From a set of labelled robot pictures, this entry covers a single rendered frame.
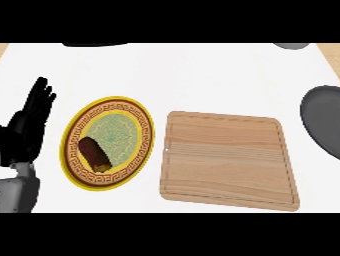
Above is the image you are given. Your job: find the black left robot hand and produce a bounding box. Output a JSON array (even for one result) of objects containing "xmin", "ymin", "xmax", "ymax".
[{"xmin": 0, "ymin": 76, "xmax": 58, "ymax": 168}]

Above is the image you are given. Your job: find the wooden cutting board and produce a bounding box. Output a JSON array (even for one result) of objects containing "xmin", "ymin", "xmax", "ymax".
[{"xmin": 159, "ymin": 110, "xmax": 302, "ymax": 212}]

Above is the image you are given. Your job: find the dark grey pan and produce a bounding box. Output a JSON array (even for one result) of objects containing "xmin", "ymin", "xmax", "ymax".
[{"xmin": 299, "ymin": 85, "xmax": 340, "ymax": 166}]

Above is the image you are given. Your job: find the dark brown roll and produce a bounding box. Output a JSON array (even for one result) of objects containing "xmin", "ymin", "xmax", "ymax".
[{"xmin": 77, "ymin": 135, "xmax": 114, "ymax": 174}]

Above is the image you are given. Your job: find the yellow patterned plate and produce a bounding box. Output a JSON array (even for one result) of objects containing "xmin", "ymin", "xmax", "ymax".
[{"xmin": 58, "ymin": 96, "xmax": 157, "ymax": 192}]

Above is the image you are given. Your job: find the black flat object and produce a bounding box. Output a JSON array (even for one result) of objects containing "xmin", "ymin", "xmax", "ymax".
[{"xmin": 61, "ymin": 42, "xmax": 129, "ymax": 48}]

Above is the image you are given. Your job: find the grey round object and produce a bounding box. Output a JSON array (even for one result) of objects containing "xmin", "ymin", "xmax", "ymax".
[{"xmin": 274, "ymin": 42, "xmax": 312, "ymax": 51}]

